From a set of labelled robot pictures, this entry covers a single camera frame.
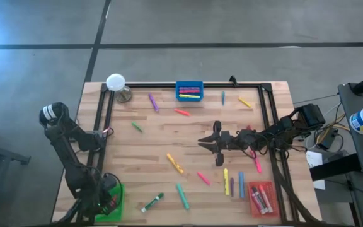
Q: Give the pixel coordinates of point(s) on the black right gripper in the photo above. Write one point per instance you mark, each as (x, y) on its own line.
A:
(232, 142)

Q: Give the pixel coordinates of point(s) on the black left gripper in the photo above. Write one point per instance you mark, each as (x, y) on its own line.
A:
(109, 192)

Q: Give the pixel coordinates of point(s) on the short pink marker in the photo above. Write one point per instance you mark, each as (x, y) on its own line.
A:
(113, 201)

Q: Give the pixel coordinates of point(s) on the orange-yellow printed marker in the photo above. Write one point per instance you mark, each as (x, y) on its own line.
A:
(175, 163)

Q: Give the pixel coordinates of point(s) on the orange-red marker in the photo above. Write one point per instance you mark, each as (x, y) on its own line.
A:
(182, 112)

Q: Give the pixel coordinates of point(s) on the yellow highlighter with print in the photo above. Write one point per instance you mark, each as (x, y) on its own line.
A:
(226, 182)

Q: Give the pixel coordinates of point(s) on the green-capped white marker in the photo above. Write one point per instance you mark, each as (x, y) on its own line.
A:
(152, 202)

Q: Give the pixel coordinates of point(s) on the small teal marker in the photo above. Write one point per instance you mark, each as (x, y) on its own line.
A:
(223, 98)

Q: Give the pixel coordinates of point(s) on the thin dark purple marker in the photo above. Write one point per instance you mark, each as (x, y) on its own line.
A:
(232, 187)

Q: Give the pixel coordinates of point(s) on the pink highlighter with print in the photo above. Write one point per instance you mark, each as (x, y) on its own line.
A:
(257, 164)

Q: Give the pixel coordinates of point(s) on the blue marker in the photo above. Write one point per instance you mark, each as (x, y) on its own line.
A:
(241, 184)

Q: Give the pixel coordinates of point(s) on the short yellow marker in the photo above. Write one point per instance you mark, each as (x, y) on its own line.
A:
(244, 102)

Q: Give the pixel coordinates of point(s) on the long pink-red marker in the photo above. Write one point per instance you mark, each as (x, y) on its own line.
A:
(189, 91)

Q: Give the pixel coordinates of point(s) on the black-capped white marker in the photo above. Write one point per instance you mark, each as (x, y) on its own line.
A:
(256, 198)

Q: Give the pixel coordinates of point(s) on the pink-capped white marker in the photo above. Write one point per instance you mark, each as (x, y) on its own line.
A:
(261, 198)

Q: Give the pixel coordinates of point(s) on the red-capped white marker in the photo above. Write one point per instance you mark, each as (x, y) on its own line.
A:
(266, 198)

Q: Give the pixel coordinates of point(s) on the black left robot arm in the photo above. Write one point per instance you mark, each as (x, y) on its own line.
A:
(65, 148)

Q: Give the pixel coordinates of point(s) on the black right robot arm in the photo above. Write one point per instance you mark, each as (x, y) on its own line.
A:
(307, 116)

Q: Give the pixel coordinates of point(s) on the green plastic basket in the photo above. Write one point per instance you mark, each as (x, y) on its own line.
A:
(115, 217)

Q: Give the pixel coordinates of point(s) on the blue plastic basket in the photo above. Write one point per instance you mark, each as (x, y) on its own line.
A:
(181, 99)

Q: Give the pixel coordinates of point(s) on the small black clamp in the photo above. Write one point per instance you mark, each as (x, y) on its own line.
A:
(232, 80)

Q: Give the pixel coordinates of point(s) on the red plastic basket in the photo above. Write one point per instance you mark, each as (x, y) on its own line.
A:
(274, 212)

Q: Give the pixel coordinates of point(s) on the black floor stand leg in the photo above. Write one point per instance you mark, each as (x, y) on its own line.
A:
(11, 156)

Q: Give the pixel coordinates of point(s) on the white paper tag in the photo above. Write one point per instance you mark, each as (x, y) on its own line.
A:
(314, 159)

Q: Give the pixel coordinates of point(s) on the white mushroom lamp brass base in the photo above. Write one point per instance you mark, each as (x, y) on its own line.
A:
(116, 82)

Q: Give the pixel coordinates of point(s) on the black power box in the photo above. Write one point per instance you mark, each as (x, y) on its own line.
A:
(328, 140)

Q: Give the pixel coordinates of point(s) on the grey metal stand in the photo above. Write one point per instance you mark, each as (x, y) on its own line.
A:
(358, 151)

